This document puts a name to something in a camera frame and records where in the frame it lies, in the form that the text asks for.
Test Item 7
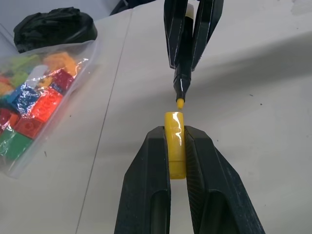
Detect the bright red toy brick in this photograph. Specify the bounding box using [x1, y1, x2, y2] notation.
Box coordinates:
[31, 87, 63, 123]

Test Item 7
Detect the dark red toy brick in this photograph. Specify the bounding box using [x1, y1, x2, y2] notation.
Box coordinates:
[50, 69, 75, 93]

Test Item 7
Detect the lime green toy brick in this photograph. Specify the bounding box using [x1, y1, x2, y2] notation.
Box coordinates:
[8, 55, 41, 75]

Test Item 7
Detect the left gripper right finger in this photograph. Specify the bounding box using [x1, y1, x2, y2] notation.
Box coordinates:
[182, 125, 266, 234]

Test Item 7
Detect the orange toy brick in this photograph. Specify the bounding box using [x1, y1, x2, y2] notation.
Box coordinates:
[44, 52, 79, 74]

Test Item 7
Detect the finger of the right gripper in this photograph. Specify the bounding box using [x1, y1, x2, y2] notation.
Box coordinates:
[191, 0, 224, 72]
[163, 0, 189, 70]

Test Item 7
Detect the brownish red toy brick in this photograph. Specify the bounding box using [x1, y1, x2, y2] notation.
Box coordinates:
[12, 116, 47, 140]

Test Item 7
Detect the black marker with yellow tip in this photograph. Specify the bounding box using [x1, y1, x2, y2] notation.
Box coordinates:
[172, 2, 195, 110]

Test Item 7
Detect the clear plastic zip bag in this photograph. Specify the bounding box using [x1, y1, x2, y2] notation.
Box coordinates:
[0, 24, 103, 180]

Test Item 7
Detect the crumpled black cloth bag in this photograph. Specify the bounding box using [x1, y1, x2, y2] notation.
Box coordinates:
[13, 7, 98, 53]

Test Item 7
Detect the yellow marker cap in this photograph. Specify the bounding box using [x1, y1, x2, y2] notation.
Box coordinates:
[163, 111, 187, 180]

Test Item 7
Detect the blue toy brick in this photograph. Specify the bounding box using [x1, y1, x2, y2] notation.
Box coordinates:
[10, 81, 44, 116]

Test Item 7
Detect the white toy brick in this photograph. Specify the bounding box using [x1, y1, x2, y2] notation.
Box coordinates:
[28, 64, 49, 84]

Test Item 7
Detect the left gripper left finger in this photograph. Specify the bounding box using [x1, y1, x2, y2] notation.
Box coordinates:
[113, 126, 172, 234]

